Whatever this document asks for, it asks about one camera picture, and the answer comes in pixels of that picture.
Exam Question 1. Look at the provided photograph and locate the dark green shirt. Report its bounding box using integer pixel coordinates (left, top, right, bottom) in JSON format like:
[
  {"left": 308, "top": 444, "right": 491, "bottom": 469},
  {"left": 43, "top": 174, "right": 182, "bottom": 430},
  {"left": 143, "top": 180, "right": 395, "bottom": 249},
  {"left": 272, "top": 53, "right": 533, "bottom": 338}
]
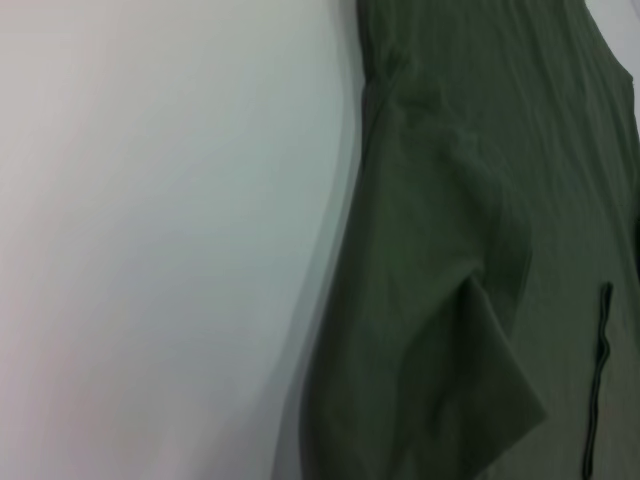
[{"left": 272, "top": 0, "right": 640, "bottom": 480}]

